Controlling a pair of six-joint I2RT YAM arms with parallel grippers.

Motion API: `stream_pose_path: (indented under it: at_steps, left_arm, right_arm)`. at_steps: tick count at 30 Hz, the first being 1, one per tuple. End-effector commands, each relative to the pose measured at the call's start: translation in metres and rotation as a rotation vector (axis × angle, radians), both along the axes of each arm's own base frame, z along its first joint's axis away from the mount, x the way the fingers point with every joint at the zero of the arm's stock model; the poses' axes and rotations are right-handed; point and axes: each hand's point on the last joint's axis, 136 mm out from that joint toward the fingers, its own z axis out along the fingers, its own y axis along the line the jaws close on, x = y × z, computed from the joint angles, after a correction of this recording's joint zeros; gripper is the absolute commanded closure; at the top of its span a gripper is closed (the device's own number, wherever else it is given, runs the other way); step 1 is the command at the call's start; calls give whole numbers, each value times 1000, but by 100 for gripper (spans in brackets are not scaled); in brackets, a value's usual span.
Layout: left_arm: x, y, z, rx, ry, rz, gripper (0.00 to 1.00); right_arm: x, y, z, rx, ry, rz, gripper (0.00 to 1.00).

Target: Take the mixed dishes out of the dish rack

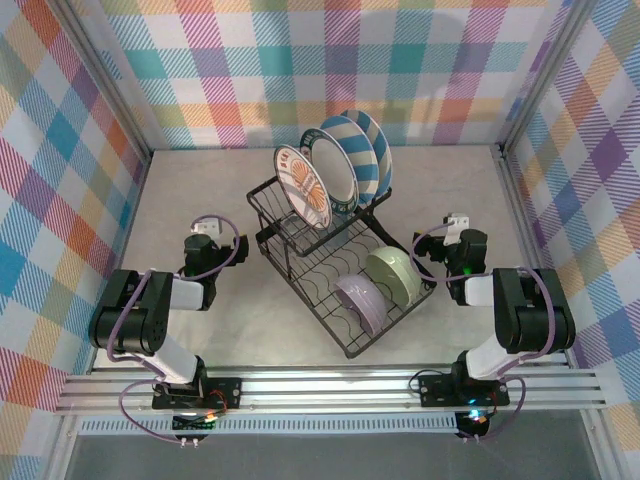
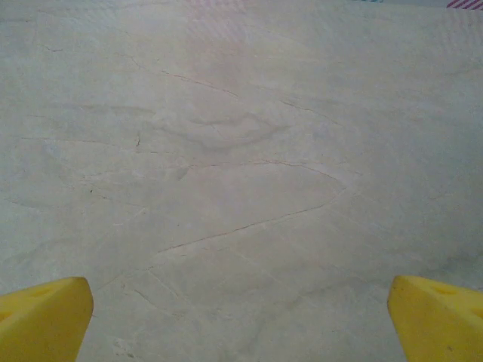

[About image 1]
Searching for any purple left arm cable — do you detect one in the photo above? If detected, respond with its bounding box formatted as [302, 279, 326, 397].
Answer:
[107, 214, 241, 446]

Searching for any aluminium frame post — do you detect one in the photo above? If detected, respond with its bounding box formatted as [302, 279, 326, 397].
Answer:
[582, 412, 634, 480]
[47, 414, 84, 480]
[497, 0, 594, 156]
[58, 0, 154, 164]

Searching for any blue striped plate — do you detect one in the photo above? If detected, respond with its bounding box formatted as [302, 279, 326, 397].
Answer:
[319, 115, 380, 206]
[341, 109, 395, 199]

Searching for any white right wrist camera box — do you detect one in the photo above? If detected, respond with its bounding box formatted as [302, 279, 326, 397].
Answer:
[443, 212, 471, 246]

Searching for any green ceramic bowl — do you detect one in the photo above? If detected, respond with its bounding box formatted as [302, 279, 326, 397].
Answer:
[364, 245, 424, 307]

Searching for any controller board with lights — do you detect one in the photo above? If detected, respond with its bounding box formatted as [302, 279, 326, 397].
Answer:
[453, 407, 496, 441]
[172, 410, 220, 434]

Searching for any slotted grey cable duct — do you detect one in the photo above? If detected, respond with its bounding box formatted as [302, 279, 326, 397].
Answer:
[79, 415, 461, 436]

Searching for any green rimmed lettered plate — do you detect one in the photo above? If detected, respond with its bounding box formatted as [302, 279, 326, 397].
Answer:
[299, 128, 359, 216]

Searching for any aluminium side rail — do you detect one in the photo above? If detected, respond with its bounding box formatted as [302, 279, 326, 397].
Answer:
[491, 143, 549, 274]
[89, 152, 154, 374]

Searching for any black wire dish rack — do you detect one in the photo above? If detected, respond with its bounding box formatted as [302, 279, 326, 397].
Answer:
[245, 174, 436, 359]

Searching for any purple ceramic bowl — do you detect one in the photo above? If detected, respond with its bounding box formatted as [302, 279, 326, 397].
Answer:
[334, 273, 387, 337]

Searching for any butterfly pattern plate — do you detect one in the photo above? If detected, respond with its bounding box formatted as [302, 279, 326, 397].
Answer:
[273, 144, 334, 230]

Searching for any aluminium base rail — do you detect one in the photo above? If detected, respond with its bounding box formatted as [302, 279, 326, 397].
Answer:
[53, 363, 610, 415]

